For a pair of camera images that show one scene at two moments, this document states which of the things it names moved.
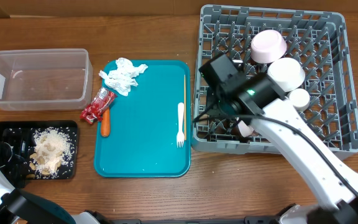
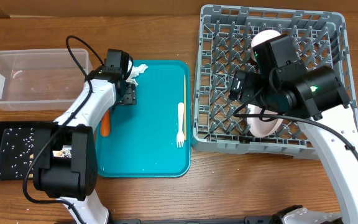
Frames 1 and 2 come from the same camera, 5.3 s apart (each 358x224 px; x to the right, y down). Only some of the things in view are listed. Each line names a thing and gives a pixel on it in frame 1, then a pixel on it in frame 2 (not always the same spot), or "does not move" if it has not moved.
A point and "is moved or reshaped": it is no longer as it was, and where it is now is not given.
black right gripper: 212,108 to 248,81
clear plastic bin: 41,79 does not move
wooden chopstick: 185,105 does not move
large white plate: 245,129 is moved or reshaped
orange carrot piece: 105,123 does not move
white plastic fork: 180,136 does not move
